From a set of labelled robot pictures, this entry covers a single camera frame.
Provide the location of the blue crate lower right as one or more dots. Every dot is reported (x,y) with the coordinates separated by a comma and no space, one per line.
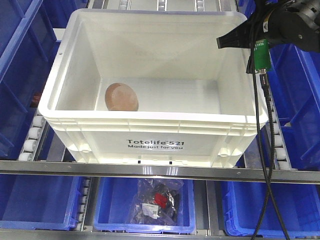
(299,206)

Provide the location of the blue crate upper left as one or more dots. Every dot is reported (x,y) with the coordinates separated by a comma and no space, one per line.
(27,40)

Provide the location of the plastic bag of parts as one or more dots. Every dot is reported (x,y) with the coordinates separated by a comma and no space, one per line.
(156,202)

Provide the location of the pink ball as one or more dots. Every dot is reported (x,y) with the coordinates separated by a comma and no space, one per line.
(121,97)

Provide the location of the lower left roller track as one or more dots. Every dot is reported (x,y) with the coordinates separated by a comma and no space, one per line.
(84,203)

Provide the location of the left white roller track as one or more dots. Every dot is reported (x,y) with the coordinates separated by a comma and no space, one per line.
(31,146)

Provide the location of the white plastic Totelife tote box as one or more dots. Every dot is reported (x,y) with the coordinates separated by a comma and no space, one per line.
(197,106)

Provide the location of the white roller track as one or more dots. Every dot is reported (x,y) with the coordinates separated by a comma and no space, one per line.
(31,146)
(282,160)

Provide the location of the right white roller track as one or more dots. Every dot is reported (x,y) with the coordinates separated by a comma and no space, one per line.
(282,160)

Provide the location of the metal shelf front rail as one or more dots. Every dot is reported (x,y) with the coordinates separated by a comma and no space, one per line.
(130,171)

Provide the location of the blue plastic crate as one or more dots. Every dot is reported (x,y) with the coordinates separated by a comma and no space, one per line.
(40,202)

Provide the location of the gripper green board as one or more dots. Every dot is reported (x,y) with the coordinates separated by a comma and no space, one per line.
(294,22)

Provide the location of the blue crate upper right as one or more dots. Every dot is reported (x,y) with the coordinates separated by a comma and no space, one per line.
(295,85)

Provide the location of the blue crate lower middle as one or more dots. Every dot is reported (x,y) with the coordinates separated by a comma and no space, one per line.
(113,204)

